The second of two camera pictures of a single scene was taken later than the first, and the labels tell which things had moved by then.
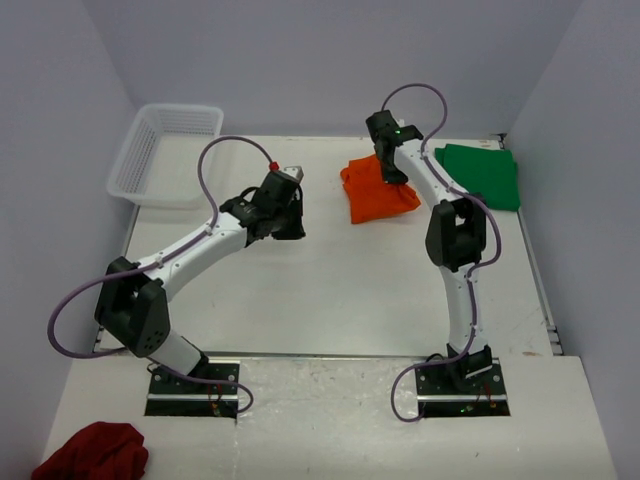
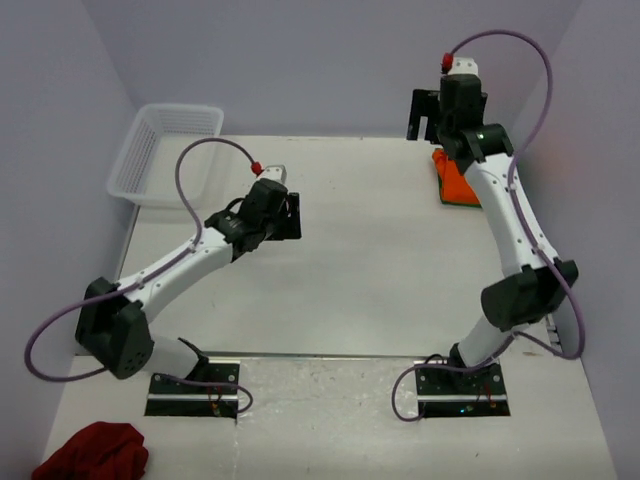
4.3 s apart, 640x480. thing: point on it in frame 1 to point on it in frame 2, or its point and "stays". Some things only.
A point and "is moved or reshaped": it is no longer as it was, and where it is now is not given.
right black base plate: [438, 395] stays
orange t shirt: [369, 197] is moved or reshaped
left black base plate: [169, 395] stays
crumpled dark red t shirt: [101, 451] stays
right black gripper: [394, 178] to [426, 104]
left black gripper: [296, 231] stays
